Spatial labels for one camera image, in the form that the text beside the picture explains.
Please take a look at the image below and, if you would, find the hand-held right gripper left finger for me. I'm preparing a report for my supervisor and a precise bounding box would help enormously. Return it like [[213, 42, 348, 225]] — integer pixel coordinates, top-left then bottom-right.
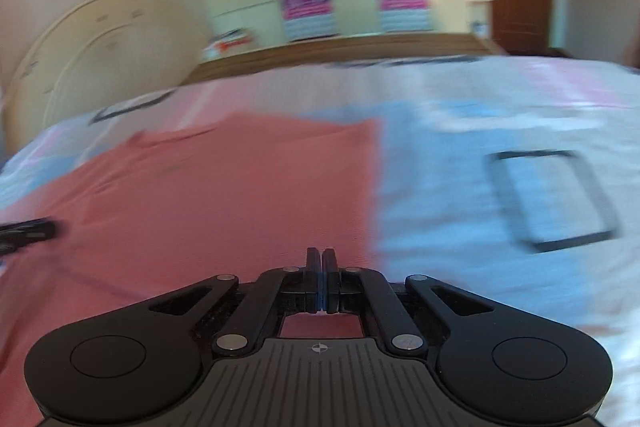
[[149, 248, 324, 356]]

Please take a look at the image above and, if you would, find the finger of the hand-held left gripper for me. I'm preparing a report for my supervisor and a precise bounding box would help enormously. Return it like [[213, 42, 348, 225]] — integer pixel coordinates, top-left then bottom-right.
[[0, 217, 57, 256]]

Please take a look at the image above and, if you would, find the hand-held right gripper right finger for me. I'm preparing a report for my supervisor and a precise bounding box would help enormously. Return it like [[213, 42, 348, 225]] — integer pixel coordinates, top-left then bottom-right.
[[323, 248, 495, 359]]

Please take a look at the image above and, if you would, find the pink knit sweater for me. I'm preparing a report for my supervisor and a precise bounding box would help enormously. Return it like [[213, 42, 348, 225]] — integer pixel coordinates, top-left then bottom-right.
[[0, 114, 384, 427]]

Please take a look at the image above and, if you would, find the printed pastel bed sheet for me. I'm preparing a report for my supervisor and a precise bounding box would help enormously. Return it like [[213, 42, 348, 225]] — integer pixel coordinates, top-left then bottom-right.
[[0, 54, 640, 427]]

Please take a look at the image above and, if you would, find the cream curved headboard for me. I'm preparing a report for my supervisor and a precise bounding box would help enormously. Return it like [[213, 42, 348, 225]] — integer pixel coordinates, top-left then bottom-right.
[[1, 0, 212, 148]]

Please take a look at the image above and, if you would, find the white and orange box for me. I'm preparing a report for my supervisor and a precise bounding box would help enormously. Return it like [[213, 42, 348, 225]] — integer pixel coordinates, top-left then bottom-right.
[[201, 27, 259, 61]]

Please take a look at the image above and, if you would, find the wooden bed frame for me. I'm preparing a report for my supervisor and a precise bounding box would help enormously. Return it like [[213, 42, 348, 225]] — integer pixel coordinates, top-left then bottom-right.
[[181, 32, 507, 86]]

